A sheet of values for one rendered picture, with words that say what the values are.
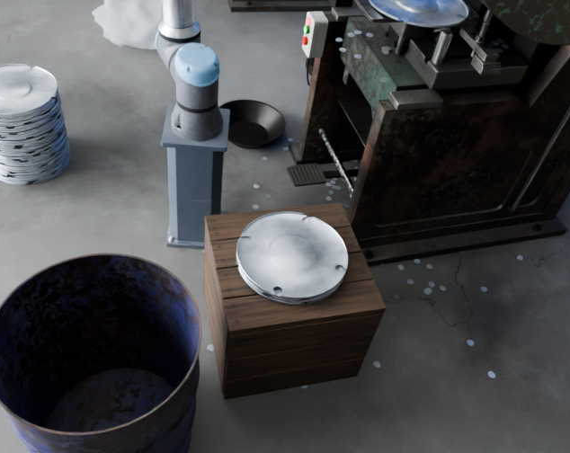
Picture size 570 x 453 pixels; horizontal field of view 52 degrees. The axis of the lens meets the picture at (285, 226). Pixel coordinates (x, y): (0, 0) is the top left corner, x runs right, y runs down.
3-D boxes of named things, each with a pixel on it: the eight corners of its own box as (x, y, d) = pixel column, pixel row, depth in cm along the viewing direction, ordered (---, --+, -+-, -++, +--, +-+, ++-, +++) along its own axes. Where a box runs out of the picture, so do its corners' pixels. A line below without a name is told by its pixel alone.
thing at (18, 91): (32, 123, 184) (32, 121, 184) (-55, 105, 185) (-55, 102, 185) (71, 75, 204) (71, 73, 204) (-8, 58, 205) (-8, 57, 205)
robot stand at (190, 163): (165, 246, 196) (160, 142, 163) (172, 207, 209) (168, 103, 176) (220, 250, 198) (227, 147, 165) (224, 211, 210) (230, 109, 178)
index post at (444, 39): (434, 65, 160) (445, 32, 153) (430, 58, 162) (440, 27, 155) (443, 64, 161) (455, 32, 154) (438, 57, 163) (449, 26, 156)
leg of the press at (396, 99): (342, 270, 198) (417, 26, 133) (331, 245, 205) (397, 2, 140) (563, 235, 223) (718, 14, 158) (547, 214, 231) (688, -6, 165)
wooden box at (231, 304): (223, 400, 161) (229, 332, 136) (202, 290, 185) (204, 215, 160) (358, 376, 171) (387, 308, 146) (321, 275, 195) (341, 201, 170)
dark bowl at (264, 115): (219, 161, 228) (220, 147, 223) (205, 115, 247) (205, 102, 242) (292, 154, 237) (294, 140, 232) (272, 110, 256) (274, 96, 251)
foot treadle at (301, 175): (292, 195, 204) (294, 184, 200) (284, 176, 210) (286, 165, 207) (440, 177, 220) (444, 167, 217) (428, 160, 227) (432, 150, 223)
